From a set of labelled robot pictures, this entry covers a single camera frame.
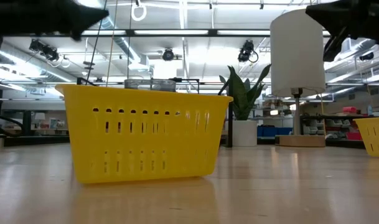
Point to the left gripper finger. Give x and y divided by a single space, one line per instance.
86 15

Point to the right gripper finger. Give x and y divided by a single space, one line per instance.
324 14

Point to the grey plastic basket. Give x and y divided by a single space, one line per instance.
150 84

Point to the yellow plastic basket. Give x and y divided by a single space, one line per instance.
139 137
374 137

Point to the black spotlight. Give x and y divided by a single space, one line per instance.
168 54
247 51
44 49

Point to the white shade wooden base lamp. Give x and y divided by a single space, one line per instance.
296 53

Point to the red box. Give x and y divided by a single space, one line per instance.
350 109

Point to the snake plant white pot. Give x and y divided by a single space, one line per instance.
243 93

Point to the blue storage bins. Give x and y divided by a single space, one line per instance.
274 131

